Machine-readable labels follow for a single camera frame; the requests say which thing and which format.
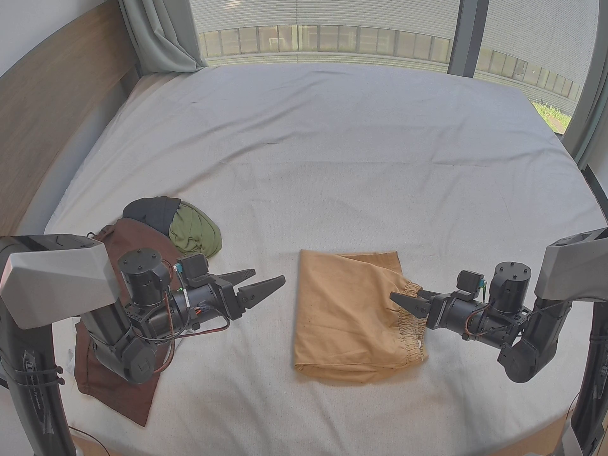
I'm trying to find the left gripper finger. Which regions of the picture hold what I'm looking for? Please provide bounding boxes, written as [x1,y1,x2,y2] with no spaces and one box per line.
[221,268,256,290]
[236,275,287,310]

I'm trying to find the black garment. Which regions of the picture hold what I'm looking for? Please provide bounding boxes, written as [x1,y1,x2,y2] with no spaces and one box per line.
[123,197,183,237]

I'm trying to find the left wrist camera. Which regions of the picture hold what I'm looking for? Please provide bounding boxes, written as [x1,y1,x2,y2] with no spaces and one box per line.
[177,255,211,288]

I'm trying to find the tan shorts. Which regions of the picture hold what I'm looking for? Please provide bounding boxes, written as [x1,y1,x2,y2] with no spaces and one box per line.
[291,249,429,383]

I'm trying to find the window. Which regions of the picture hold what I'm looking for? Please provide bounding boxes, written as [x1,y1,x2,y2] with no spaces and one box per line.
[183,0,608,170]

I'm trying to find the brown garment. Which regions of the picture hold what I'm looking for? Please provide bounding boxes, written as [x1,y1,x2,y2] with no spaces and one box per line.
[73,219,191,427]

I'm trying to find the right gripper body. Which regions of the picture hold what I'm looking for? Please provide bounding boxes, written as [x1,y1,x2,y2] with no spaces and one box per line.
[426,293,493,340]

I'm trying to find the green garment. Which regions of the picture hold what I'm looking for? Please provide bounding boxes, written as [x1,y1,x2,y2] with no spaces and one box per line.
[168,201,224,258]

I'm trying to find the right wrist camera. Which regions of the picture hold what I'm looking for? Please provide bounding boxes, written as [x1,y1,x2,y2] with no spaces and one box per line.
[456,270,484,300]

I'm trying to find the black cable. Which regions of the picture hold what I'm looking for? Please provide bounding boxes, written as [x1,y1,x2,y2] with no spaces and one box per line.
[69,426,112,456]

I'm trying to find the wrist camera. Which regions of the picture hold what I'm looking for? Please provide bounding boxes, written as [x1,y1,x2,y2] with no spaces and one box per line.
[177,255,211,288]
[456,270,484,300]

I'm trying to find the grey-green curtain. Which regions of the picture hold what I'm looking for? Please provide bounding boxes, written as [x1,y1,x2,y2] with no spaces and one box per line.
[114,0,207,75]

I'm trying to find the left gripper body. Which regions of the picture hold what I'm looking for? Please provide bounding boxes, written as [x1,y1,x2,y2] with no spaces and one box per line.
[180,276,249,332]

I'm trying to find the bed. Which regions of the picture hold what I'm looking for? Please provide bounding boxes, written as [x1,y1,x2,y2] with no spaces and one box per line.
[0,0,608,456]

